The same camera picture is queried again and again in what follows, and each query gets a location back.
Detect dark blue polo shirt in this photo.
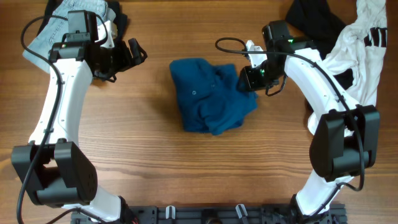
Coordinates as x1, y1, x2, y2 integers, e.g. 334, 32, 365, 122
169, 58, 257, 136

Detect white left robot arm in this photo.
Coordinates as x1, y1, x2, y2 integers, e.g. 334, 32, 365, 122
11, 39, 147, 223

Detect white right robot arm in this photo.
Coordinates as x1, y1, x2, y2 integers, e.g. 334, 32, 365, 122
241, 37, 380, 221

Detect black folded garment under jeans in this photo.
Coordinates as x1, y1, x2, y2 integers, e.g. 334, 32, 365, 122
44, 0, 127, 40

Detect light blue folded jeans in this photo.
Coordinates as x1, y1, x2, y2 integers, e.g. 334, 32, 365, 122
22, 0, 116, 73

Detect black crumpled garment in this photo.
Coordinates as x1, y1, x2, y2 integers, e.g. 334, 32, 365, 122
285, 0, 355, 91

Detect white crumpled t-shirt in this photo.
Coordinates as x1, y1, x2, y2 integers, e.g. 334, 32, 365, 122
307, 0, 389, 136

